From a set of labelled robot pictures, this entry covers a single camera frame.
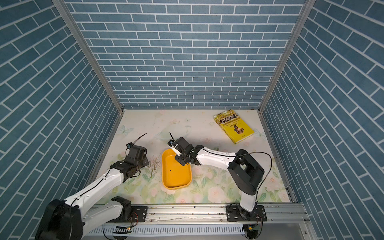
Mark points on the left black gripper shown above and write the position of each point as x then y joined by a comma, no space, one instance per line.
146,161

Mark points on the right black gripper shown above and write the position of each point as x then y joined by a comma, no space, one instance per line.
179,159

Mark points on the placed silver screws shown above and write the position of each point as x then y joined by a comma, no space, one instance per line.
155,165

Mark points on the yellow plastic storage tray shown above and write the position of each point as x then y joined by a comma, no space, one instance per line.
174,175

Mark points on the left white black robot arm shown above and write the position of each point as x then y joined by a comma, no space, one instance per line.
73,218

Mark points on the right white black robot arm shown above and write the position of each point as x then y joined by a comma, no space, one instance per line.
246,172

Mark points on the yellow paperback book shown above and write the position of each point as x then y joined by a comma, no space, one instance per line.
234,126

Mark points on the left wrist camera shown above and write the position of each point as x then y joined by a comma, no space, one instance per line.
129,145

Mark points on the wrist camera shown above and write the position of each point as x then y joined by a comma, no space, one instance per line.
174,146
129,145

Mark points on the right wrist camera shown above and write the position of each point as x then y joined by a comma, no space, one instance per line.
174,146

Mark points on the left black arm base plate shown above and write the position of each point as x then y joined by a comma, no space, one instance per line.
133,214

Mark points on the white slotted cable duct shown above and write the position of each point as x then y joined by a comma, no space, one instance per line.
166,230

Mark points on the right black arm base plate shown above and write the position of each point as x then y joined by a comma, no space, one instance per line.
237,214

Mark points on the aluminium mounting rail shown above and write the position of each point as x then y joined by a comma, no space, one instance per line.
190,214

